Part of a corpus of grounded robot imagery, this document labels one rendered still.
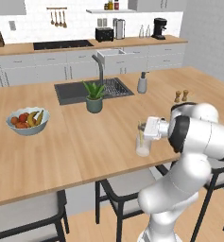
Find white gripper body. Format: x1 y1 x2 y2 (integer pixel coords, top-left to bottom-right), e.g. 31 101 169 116
143 116 164 141

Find yellow straw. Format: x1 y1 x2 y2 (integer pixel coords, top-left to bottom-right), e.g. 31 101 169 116
138 128 145 149

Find clear glass cup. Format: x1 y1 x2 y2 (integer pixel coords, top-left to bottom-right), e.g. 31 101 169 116
134 130 152 158

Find wooden shaker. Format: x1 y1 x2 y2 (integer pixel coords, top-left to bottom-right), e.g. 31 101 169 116
174 90 182 104
181 89 190 103

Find grey soap dispenser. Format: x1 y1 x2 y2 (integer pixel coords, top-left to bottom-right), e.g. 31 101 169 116
136 71 150 95

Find green plant in grey pot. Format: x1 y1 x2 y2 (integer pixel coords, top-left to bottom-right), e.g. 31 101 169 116
81 79 107 114

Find black chair with grey seat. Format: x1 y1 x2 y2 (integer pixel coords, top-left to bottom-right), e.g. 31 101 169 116
189 157 224 242
0 188 71 242
95 164 169 242

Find grey tap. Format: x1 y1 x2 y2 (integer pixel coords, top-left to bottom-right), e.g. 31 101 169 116
91 53 106 86

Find dark grey sink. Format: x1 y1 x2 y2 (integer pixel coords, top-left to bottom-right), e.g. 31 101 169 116
54 77 135 106

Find black toaster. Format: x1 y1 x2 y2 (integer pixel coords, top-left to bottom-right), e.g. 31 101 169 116
95 26 115 43

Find black coffee machine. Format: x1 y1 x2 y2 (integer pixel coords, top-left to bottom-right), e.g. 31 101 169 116
151 17 168 41

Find silver canister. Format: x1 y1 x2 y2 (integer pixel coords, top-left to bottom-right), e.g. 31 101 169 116
112 18 127 41

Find yellow banana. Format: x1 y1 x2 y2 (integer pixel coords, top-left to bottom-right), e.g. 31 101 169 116
26 110 40 128
35 109 44 126

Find grey run of cupboards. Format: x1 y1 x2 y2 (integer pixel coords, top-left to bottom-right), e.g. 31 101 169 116
0 42 189 89

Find pale blue fruit bowl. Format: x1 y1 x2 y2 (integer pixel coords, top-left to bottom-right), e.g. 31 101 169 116
6 106 51 137

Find black hob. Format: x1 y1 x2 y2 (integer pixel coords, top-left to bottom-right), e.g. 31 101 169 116
32 39 95 51

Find red apple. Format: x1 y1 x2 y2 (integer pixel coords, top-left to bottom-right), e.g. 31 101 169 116
18 112 29 124

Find orange fruit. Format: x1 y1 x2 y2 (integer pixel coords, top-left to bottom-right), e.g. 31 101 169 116
15 121 29 130
10 115 20 126

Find jars on shelf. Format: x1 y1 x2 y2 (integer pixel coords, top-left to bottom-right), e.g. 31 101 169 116
103 0 121 11

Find grey double wall socket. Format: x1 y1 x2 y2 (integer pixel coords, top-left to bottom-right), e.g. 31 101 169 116
96 17 109 27

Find white wall shelf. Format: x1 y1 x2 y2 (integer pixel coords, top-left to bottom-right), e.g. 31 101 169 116
85 8 137 14

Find grey wall cupboard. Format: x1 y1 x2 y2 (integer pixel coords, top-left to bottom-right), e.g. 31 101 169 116
0 0 27 16
128 0 184 13

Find wooden rail with hanging tools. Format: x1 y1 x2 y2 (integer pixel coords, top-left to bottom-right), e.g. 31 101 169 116
45 6 68 29

